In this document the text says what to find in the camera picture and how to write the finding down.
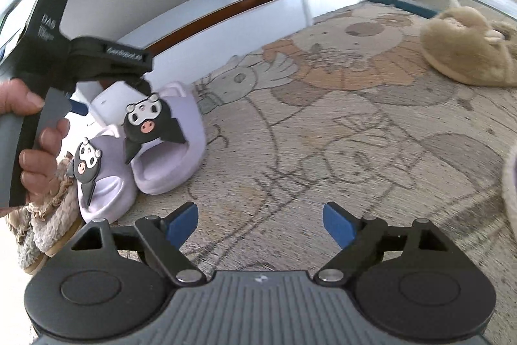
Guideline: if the purple Kuromi slipper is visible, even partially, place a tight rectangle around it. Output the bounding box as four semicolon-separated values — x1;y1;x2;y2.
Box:
68;125;138;223
111;82;206;195

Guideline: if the striped knit slipper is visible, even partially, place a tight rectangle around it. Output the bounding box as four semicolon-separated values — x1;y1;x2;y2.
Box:
501;145;517;233

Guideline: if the brown fluffy animal slipper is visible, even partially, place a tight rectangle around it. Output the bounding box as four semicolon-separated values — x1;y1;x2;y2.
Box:
420;0;516;88

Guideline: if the person left hand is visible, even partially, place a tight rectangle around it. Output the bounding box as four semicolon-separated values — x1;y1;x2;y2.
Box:
1;79;70;216

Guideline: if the cartoon patterned door mat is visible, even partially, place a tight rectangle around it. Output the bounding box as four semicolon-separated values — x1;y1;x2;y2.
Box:
39;1;517;329

